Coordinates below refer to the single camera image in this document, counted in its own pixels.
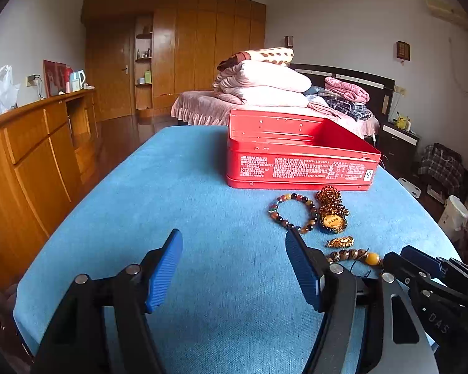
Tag red picture frame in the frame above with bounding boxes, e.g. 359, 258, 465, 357
43, 60, 66, 98

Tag plaid folded clothes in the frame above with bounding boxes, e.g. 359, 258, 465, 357
318, 90, 373, 121

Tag wooden wardrobe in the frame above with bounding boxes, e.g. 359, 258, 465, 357
81, 0, 266, 117

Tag white bathroom scale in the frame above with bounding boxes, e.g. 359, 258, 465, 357
397, 177, 422, 199

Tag upper pink folded quilt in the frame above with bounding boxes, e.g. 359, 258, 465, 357
213, 60, 312, 93

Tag brown wall calendar box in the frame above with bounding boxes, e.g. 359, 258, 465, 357
396, 41, 411, 62

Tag dark nightstand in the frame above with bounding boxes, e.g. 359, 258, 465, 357
378, 122, 420, 171

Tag multicolour bead bracelet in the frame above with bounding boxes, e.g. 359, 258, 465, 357
267, 192, 320, 236

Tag lower pink folded quilt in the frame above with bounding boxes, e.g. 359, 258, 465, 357
214, 86, 308, 108

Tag plaid bag on chair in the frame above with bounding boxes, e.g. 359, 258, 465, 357
417, 143, 465, 197

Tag yellow pikachu toy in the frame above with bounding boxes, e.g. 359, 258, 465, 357
394, 112, 411, 132

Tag dark wooden headboard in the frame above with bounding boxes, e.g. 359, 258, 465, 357
289, 63, 395, 124

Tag pink folded quilt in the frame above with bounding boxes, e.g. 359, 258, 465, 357
214, 86, 308, 108
213, 60, 312, 93

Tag red thermos bottle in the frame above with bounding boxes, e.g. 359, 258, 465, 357
64, 65, 72, 94

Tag spotted yellow rolled blanket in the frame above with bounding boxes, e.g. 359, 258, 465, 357
217, 47, 294, 71

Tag golden ingot charm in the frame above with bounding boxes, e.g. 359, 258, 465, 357
325, 236, 354, 248

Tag light blue electric kettle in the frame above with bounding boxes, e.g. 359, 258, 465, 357
69, 70, 86, 92

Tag wooden sideboard cabinet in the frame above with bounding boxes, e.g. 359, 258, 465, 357
0, 89, 101, 290

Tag blue table cloth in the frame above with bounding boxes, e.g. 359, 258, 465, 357
13, 125, 463, 374

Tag wooden door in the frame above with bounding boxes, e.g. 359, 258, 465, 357
85, 20, 133, 121

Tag bed with pink cover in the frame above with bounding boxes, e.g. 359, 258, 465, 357
171, 91, 380, 138

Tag pink folded clothes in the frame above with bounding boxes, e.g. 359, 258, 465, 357
324, 77, 370, 104

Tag white trash bin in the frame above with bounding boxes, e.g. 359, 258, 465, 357
438, 195, 468, 242

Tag red metal tin box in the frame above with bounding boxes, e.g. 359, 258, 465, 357
226, 109, 381, 191

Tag amber bead necklace with pendant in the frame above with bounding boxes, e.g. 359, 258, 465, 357
315, 185, 351, 235

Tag wall air conditioner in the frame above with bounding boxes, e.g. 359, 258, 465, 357
425, 0, 468, 31

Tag white plastic bag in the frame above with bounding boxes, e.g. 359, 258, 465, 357
0, 65, 20, 115

